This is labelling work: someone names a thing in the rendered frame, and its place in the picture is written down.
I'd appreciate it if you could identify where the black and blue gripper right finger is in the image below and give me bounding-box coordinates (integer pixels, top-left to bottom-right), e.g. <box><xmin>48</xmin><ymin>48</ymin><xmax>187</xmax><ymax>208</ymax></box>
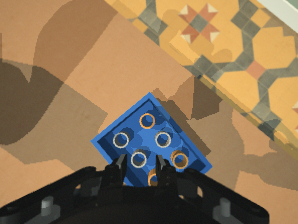
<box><xmin>153</xmin><ymin>155</ymin><xmax>269</xmax><ymax>224</ymax></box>

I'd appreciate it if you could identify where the blue crate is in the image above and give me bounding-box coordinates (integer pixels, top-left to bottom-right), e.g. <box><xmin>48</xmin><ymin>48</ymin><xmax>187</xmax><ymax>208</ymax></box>
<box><xmin>91</xmin><ymin>92</ymin><xmax>213</xmax><ymax>187</ymax></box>

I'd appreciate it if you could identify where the grey metal sleeve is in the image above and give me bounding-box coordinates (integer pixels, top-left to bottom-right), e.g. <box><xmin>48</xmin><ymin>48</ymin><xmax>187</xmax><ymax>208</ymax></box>
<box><xmin>155</xmin><ymin>131</ymin><xmax>171</xmax><ymax>148</ymax></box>
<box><xmin>113</xmin><ymin>131</ymin><xmax>130</xmax><ymax>148</ymax></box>
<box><xmin>131</xmin><ymin>149</ymin><xmax>147</xmax><ymax>168</ymax></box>

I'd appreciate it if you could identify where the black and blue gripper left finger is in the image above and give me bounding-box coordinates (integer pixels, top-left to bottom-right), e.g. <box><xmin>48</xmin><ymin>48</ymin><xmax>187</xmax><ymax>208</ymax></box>
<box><xmin>0</xmin><ymin>154</ymin><xmax>127</xmax><ymax>224</ymax></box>

